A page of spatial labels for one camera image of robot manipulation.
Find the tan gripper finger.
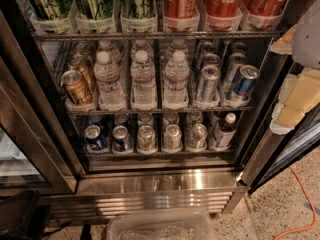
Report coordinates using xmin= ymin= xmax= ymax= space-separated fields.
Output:
xmin=270 ymin=68 xmax=320 ymax=135
xmin=270 ymin=25 xmax=296 ymax=55

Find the silver green 7up can front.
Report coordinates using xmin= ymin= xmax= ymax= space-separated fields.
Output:
xmin=163 ymin=124 xmax=182 ymax=151

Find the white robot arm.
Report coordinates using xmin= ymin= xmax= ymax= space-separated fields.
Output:
xmin=270 ymin=0 xmax=320 ymax=135

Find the blue Red Bull can front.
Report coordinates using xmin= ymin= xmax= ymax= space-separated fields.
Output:
xmin=230 ymin=65 xmax=259 ymax=102

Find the fridge glass door right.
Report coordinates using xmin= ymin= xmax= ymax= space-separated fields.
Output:
xmin=241 ymin=102 xmax=320 ymax=194

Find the fridge glass door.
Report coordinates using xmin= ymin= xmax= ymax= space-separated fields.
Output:
xmin=0 ymin=57 xmax=78 ymax=198
xmin=241 ymin=102 xmax=320 ymax=194

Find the silver Red Bull can front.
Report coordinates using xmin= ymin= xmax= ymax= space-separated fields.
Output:
xmin=196 ymin=65 xmax=221 ymax=103

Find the silver green can front right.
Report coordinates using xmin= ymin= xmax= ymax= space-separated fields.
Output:
xmin=187 ymin=124 xmax=207 ymax=150

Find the red Coca-Cola can left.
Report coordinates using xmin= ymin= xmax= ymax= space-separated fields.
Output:
xmin=164 ymin=0 xmax=196 ymax=19

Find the green can top right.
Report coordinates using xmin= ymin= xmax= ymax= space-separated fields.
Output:
xmin=122 ymin=0 xmax=154 ymax=19

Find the silver green can front left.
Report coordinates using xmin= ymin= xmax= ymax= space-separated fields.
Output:
xmin=137 ymin=125 xmax=156 ymax=153

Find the blue pepsi can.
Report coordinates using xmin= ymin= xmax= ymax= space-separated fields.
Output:
xmin=85 ymin=125 xmax=107 ymax=151
xmin=112 ymin=126 xmax=133 ymax=153

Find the gold can middle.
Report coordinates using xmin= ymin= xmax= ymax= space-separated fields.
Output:
xmin=68 ymin=55 xmax=95 ymax=92

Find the gold can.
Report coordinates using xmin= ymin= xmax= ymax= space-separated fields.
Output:
xmin=61 ymin=70 xmax=93 ymax=106
xmin=68 ymin=55 xmax=95 ymax=92

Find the blue Pepsi can front left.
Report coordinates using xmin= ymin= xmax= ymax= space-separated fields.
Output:
xmin=85 ymin=125 xmax=107 ymax=151

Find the gold can front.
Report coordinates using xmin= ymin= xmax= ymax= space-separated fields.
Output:
xmin=61 ymin=70 xmax=93 ymax=106

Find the fridge glass door left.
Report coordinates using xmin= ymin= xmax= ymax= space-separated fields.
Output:
xmin=0 ymin=57 xmax=78 ymax=198

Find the brown bottle white label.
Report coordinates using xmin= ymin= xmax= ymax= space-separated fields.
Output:
xmin=213 ymin=113 xmax=236 ymax=150

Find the water bottle front right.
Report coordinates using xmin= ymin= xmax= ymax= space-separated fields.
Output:
xmin=163 ymin=50 xmax=190 ymax=109

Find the water bottle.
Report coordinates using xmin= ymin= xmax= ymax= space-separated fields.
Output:
xmin=94 ymin=51 xmax=126 ymax=111
xmin=163 ymin=50 xmax=190 ymax=109
xmin=130 ymin=50 xmax=157 ymax=110

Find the water bottle front middle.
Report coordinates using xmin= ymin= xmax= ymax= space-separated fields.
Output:
xmin=130 ymin=50 xmax=157 ymax=110

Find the water bottle front left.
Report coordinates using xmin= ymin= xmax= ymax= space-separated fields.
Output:
xmin=94 ymin=51 xmax=126 ymax=111

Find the clear plastic bin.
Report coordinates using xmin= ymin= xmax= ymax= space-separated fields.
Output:
xmin=107 ymin=208 xmax=216 ymax=240

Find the orange cable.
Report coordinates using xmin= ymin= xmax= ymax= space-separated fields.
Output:
xmin=273 ymin=165 xmax=318 ymax=240

